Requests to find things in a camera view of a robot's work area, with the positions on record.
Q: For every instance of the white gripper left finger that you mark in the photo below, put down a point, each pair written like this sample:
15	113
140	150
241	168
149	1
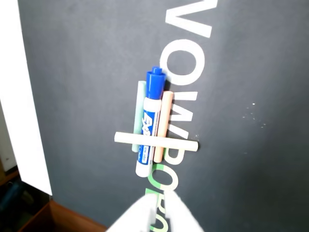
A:
135	217

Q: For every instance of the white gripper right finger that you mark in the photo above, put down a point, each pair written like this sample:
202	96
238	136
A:
181	215

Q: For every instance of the blue dry erase marker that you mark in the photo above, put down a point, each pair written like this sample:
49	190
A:
154	84

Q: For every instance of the yellow chalk stick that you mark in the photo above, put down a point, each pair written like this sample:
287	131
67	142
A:
183	145

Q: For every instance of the brown wooden shelf unit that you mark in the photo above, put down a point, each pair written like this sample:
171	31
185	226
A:
62	220

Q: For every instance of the grey WOWROBO mat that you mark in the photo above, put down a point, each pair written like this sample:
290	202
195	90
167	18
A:
241	169

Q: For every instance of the orange chalk stick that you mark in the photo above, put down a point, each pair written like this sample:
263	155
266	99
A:
165	113

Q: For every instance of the green chalk stick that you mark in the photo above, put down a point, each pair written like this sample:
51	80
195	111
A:
139	108

